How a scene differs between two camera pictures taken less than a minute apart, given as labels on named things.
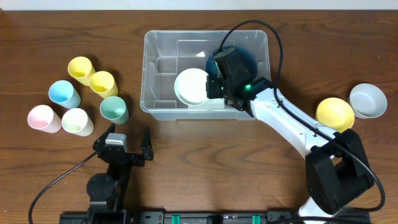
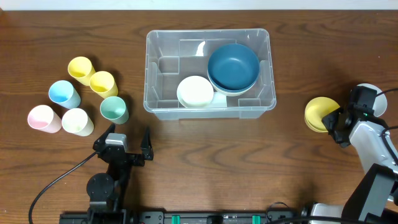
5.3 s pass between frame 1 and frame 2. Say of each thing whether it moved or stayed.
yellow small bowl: moved
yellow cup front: stayed
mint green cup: stayed
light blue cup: stayed
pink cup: stayed
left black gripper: stayed
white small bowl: moved
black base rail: stayed
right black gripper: moved
